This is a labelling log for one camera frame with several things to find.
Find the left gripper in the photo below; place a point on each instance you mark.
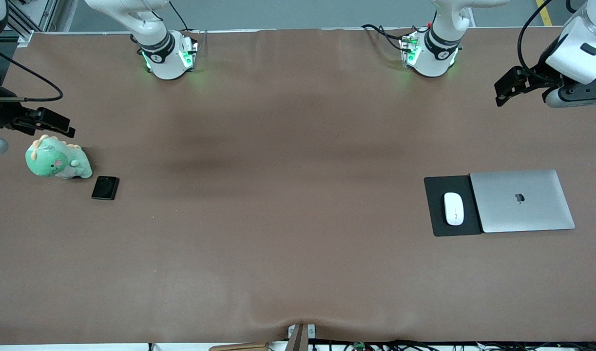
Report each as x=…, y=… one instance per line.
x=541, y=73

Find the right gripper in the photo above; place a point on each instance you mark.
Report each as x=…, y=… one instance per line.
x=0, y=115

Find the black phone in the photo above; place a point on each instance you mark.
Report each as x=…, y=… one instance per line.
x=105, y=188

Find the white computer mouse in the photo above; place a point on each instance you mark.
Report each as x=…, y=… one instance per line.
x=453, y=208

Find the black mouse pad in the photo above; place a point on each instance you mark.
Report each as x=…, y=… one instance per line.
x=433, y=195

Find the green dinosaur plush toy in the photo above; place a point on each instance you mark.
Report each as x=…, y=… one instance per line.
x=51, y=161

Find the silver closed laptop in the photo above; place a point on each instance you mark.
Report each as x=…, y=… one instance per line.
x=522, y=214

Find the brown table cover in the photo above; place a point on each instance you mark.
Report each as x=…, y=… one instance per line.
x=298, y=263

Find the brown wooden plank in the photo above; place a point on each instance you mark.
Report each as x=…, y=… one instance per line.
x=239, y=347

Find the small green connector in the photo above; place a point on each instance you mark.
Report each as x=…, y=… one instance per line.
x=359, y=346

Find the aluminium frame profile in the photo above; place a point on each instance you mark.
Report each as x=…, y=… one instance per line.
x=32, y=22

